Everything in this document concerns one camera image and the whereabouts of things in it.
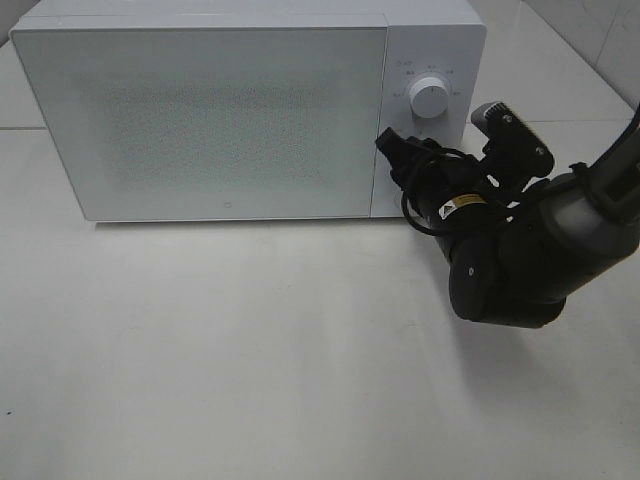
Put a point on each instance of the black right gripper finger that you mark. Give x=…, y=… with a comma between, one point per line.
x=389, y=142

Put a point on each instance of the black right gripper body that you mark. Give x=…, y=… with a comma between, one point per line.
x=432, y=176

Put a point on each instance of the round white door button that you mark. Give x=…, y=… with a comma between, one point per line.
x=398, y=200

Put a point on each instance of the white microwave door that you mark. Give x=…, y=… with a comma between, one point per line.
x=162, y=125

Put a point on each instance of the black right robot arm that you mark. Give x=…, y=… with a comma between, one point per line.
x=517, y=238

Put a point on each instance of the upper white power knob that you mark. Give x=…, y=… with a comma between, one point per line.
x=429, y=96

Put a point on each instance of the white microwave oven body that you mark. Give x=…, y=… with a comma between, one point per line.
x=422, y=37

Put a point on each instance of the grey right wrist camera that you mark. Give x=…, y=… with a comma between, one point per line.
x=512, y=146

